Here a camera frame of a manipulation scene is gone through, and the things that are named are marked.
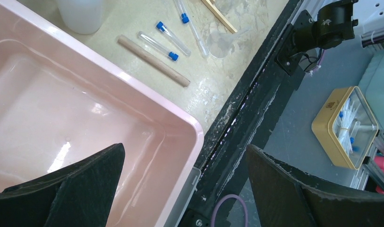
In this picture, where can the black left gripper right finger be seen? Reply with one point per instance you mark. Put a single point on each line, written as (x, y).
(288, 197)

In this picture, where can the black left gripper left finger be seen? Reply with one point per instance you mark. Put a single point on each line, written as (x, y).
(79, 195)

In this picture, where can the pink plastic bin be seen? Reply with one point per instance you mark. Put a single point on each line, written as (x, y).
(61, 102)

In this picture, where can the thick wooden dowel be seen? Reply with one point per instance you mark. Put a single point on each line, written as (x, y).
(153, 61)

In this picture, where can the red capped wash bottle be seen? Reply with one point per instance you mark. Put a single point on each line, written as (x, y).
(82, 16)

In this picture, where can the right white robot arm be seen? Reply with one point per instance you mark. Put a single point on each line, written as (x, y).
(309, 38)

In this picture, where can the gold tin of supplies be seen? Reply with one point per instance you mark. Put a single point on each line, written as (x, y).
(346, 127)

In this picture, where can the blue capped test tube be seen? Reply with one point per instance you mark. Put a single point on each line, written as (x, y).
(158, 46)

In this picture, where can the thin wooden stick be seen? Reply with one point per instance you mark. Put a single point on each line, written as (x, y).
(213, 9)

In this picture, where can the aluminium frame rail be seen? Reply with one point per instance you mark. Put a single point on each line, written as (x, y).
(249, 116)

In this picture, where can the grey bin latch handle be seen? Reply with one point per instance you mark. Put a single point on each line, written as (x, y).
(183, 199)

